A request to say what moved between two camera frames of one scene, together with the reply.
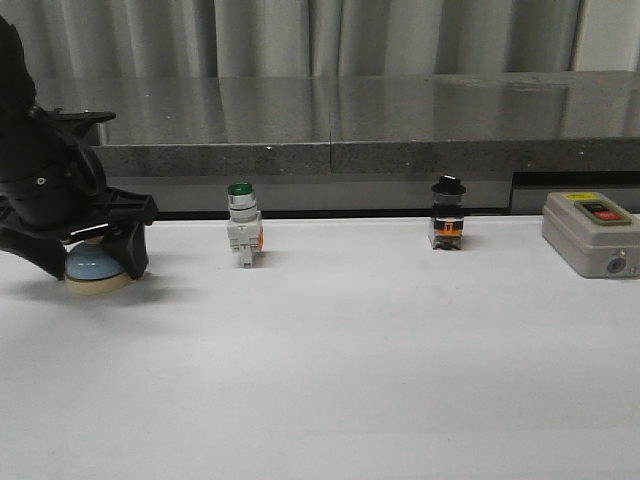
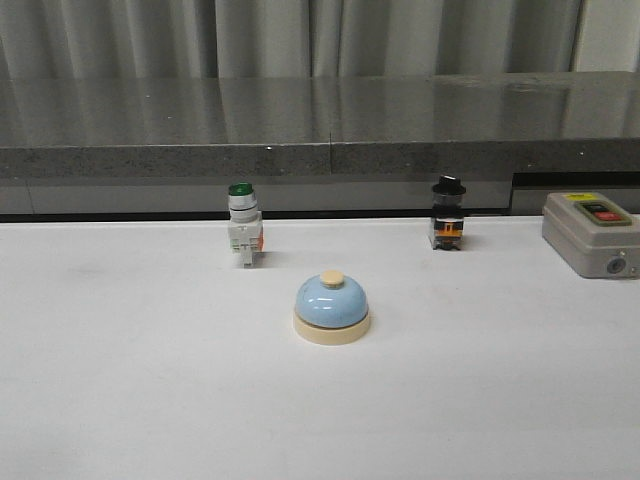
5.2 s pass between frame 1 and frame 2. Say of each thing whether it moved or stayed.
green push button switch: stayed
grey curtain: stayed
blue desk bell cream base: moved
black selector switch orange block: stayed
